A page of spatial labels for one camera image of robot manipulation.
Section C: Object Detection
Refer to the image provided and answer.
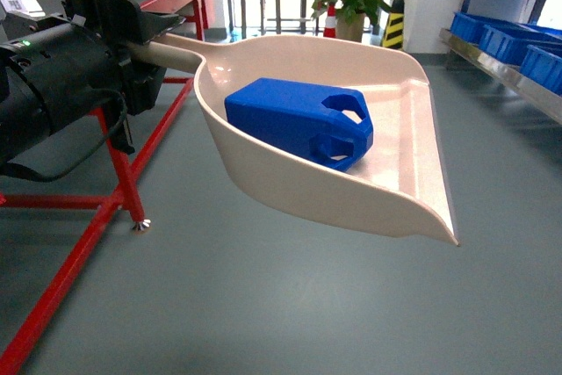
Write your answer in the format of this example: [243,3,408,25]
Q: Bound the yellow black traffic bollard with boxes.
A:
[381,0,405,50]

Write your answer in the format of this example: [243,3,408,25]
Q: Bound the beige plastic dustpan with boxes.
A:
[128,34,458,244]

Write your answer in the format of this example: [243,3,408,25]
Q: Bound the red white traffic cone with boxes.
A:
[323,2,336,39]

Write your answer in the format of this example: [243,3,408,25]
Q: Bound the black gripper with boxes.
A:
[56,0,184,155]

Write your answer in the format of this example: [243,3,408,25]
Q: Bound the blue plastic part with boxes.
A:
[224,78,374,171]

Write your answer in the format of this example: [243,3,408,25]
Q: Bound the black cable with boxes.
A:
[0,89,129,184]

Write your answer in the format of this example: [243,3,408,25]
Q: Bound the stainless steel roller shelf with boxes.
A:
[440,11,561,123]

